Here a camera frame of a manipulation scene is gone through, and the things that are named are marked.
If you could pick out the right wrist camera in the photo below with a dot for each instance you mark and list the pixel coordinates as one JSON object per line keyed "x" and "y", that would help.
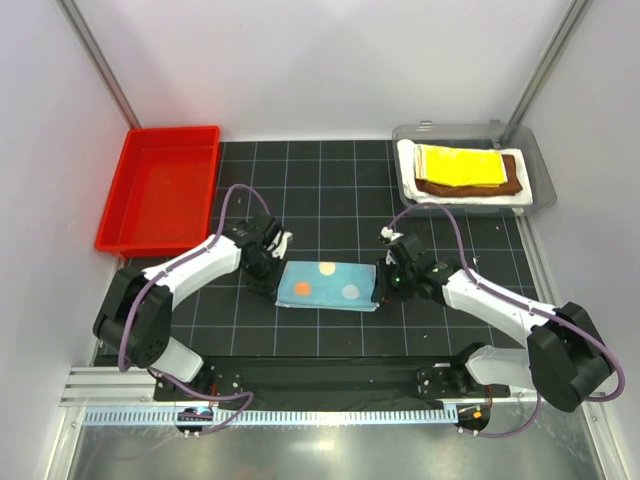
{"x": 388, "y": 235}

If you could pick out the yellow green patterned towel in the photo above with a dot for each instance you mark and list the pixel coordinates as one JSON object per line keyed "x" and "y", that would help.
{"x": 455, "y": 167}

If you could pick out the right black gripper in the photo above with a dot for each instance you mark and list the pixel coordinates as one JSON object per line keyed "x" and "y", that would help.
{"x": 382, "y": 272}

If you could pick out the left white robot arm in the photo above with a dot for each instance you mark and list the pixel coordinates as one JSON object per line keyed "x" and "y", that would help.
{"x": 136, "y": 314}

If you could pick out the brown towel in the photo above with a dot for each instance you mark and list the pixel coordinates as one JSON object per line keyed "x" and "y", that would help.
{"x": 510, "y": 188}

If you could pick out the white towel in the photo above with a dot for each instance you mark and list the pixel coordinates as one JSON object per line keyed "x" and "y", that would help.
{"x": 409, "y": 187}

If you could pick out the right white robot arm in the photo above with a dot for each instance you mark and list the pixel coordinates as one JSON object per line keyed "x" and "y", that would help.
{"x": 559, "y": 354}

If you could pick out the slotted cable duct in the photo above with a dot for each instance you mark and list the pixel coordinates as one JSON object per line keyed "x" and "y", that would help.
{"x": 181, "y": 416}

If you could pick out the aluminium frame post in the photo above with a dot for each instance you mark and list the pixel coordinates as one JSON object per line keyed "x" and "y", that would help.
{"x": 558, "y": 43}
{"x": 90, "y": 45}

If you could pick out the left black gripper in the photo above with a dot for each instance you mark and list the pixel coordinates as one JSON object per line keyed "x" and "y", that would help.
{"x": 269, "y": 286}

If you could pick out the colourful patterned towel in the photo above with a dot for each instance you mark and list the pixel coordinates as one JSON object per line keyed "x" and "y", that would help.
{"x": 327, "y": 285}

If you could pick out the left aluminium frame post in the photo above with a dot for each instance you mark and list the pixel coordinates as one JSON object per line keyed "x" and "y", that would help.
{"x": 90, "y": 45}

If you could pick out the aluminium rail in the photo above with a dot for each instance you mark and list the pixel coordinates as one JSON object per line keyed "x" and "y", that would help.
{"x": 106, "y": 386}

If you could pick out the black grid mat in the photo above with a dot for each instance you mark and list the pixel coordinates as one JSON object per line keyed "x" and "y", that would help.
{"x": 335, "y": 197}

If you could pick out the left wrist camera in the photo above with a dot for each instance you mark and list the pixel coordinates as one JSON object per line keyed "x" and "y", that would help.
{"x": 280, "y": 243}

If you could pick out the red plastic bin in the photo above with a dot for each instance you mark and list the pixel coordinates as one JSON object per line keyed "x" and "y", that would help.
{"x": 162, "y": 192}

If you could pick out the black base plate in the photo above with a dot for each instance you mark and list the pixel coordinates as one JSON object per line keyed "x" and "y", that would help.
{"x": 336, "y": 384}

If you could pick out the right aluminium frame post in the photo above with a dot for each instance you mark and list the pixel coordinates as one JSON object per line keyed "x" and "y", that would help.
{"x": 558, "y": 43}

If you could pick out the clear plastic container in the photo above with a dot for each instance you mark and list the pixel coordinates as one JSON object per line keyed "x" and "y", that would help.
{"x": 482, "y": 137}

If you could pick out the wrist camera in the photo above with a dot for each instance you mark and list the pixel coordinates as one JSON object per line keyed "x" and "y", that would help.
{"x": 280, "y": 243}
{"x": 388, "y": 235}

